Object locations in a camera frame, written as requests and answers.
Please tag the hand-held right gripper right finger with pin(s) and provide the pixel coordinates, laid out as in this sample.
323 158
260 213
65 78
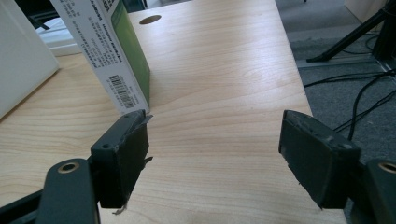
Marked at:
314 155

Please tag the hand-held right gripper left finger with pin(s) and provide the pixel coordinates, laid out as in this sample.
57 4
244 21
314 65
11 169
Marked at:
120 168

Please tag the white flat tray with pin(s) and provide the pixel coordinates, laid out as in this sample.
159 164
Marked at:
59 39

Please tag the black tripod stand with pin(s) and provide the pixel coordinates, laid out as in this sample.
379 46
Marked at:
358 31

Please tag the green and white carton box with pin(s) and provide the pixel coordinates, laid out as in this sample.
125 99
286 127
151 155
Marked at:
109 53

